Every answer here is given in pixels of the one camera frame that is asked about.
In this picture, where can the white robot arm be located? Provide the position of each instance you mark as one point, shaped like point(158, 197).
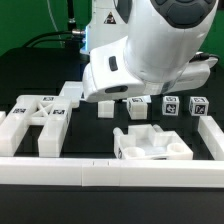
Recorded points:
point(183, 24)

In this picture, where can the white rail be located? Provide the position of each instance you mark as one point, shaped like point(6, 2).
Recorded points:
point(111, 172)
point(212, 136)

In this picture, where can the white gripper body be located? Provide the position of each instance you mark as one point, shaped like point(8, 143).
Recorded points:
point(125, 69)

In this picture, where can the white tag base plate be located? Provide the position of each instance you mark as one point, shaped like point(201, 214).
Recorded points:
point(72, 90)

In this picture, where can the white chair seat part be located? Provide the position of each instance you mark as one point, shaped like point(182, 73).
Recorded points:
point(149, 142)

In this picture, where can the white front rail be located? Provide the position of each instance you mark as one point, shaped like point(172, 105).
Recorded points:
point(111, 172)

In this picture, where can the white right side rail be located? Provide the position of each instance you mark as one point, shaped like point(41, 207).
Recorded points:
point(212, 136)

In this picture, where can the white chair backrest frame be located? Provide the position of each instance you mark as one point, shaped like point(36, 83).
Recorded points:
point(53, 113)

